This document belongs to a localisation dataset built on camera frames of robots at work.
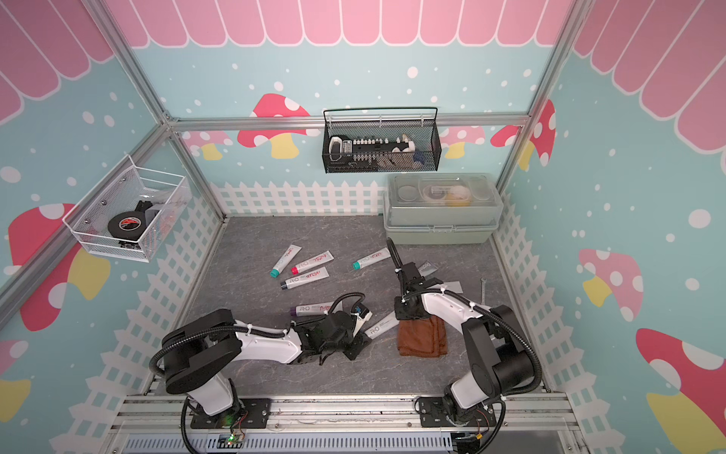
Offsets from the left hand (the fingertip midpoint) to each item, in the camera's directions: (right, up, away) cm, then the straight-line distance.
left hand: (365, 342), depth 87 cm
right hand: (+12, +8, +5) cm, 16 cm away
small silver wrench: (+42, +17, +13) cm, 47 cm away
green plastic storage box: (+28, +44, +19) cm, 56 cm away
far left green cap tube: (-31, +24, +18) cm, 43 cm away
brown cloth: (+17, +2, -2) cm, 18 cm away
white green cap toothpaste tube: (+2, +25, +18) cm, 31 cm away
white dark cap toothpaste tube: (-22, +18, +12) cm, 31 cm away
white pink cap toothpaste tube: (-20, +24, +18) cm, 36 cm away
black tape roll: (-60, +35, -16) cm, 71 cm away
